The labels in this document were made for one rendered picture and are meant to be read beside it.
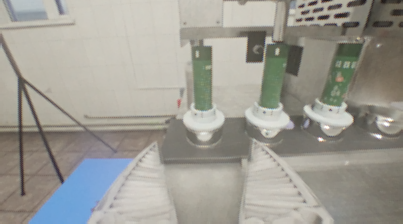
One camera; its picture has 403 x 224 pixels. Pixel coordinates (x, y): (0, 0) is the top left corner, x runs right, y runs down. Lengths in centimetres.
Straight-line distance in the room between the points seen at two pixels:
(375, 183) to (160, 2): 176
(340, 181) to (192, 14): 35
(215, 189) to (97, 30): 194
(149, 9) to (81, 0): 68
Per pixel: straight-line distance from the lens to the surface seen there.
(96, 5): 202
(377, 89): 48
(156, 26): 177
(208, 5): 32
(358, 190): 30
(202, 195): 23
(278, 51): 24
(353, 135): 39
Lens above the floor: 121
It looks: 24 degrees down
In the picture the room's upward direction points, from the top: 2 degrees counter-clockwise
